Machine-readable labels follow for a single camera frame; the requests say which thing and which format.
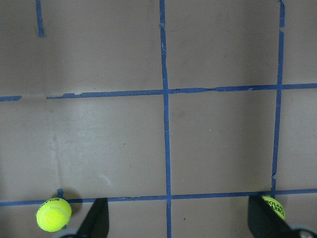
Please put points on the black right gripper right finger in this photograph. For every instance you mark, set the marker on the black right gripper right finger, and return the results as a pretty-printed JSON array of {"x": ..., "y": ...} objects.
[{"x": 263, "y": 222}]

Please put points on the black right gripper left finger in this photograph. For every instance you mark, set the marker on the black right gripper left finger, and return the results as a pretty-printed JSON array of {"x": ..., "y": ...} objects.
[{"x": 96, "y": 222}]

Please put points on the yellow tennis ball under gripper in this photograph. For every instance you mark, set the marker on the yellow tennis ball under gripper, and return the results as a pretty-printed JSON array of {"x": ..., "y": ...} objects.
[{"x": 275, "y": 206}]

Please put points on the yellow tennis ball near tape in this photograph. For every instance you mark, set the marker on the yellow tennis ball near tape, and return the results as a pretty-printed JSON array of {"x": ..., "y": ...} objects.
[{"x": 53, "y": 215}]

